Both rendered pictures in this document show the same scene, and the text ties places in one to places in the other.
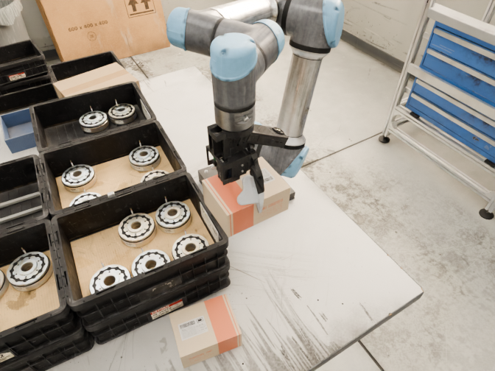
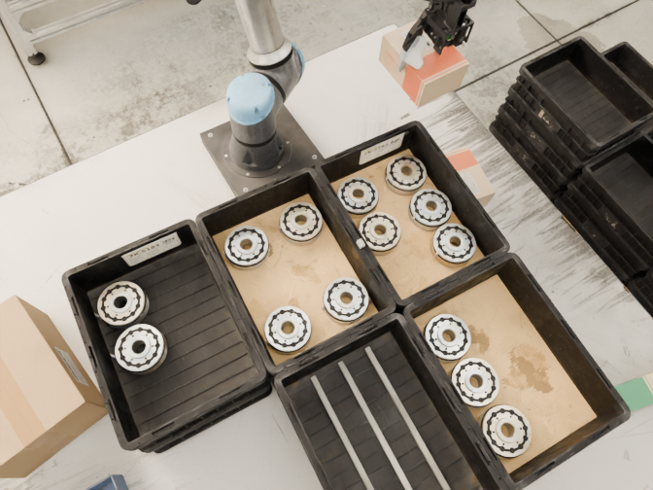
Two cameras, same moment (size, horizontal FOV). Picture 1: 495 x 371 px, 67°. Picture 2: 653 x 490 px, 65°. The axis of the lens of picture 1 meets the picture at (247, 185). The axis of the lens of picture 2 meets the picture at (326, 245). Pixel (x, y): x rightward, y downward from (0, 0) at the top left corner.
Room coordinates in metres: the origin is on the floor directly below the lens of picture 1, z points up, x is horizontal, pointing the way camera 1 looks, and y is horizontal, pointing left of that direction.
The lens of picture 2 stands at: (0.84, 0.85, 1.97)
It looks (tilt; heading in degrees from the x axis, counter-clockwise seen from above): 66 degrees down; 264
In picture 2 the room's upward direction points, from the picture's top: 5 degrees clockwise
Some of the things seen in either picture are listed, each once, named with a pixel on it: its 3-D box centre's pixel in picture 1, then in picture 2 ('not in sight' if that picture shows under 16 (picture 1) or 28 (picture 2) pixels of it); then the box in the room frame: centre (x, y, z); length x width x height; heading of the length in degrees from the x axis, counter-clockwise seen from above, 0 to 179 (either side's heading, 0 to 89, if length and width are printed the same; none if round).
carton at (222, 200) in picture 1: (245, 195); (422, 61); (0.59, 0.00, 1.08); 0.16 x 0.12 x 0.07; 121
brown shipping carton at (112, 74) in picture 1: (101, 97); (19, 386); (1.47, 0.66, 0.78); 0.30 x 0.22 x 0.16; 130
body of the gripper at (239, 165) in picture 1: (233, 147); (447, 14); (0.57, 0.03, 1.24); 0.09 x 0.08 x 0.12; 121
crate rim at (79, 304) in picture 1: (138, 231); (408, 207); (0.61, 0.29, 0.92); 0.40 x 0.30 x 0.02; 118
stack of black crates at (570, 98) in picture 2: not in sight; (560, 127); (-0.13, -0.36, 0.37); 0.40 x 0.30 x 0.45; 121
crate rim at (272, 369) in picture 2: (112, 163); (292, 262); (0.87, 0.43, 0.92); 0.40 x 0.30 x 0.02; 118
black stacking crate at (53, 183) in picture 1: (116, 175); (292, 271); (0.87, 0.43, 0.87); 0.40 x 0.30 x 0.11; 118
